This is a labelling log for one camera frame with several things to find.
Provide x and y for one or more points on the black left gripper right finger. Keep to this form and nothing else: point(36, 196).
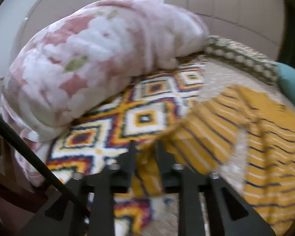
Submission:
point(207, 203)

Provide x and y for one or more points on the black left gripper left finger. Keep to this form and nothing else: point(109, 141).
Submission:
point(85, 206)

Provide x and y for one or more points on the yellow striped knit sweater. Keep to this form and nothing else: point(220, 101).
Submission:
point(205, 139)

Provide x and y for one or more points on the colourful geometric patterned blanket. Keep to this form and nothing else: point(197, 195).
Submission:
point(144, 109)

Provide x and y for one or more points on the beige quilted heart bedspread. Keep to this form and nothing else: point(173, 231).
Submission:
point(219, 76)

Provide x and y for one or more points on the pink floral fleece blanket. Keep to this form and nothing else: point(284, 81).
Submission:
point(78, 62)

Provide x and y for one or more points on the teal cushion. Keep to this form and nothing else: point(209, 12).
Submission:
point(286, 81)

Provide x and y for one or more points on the olive hedgehog bolster pillow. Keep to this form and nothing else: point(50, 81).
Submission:
point(243, 57)

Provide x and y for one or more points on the white wardrobe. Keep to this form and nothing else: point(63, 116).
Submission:
point(256, 23)

